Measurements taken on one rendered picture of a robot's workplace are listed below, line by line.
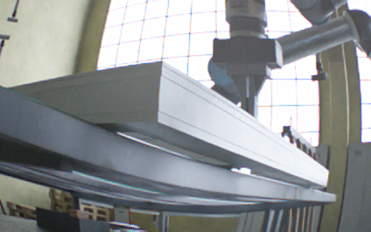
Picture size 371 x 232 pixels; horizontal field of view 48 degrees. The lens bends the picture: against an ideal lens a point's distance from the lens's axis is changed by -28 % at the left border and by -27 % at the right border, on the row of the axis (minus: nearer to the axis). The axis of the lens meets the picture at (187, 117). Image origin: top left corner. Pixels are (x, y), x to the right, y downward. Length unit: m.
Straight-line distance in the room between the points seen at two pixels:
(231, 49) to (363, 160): 7.31
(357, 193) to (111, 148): 7.64
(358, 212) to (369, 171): 0.78
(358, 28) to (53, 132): 1.12
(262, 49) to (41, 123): 0.56
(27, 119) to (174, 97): 0.24
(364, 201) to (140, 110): 7.63
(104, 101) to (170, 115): 0.08
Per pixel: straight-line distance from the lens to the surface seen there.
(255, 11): 0.99
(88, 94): 0.68
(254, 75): 0.97
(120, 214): 5.79
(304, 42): 1.44
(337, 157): 8.36
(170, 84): 0.65
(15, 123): 0.47
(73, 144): 0.56
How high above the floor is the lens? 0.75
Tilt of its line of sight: 11 degrees up
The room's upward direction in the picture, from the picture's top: 3 degrees clockwise
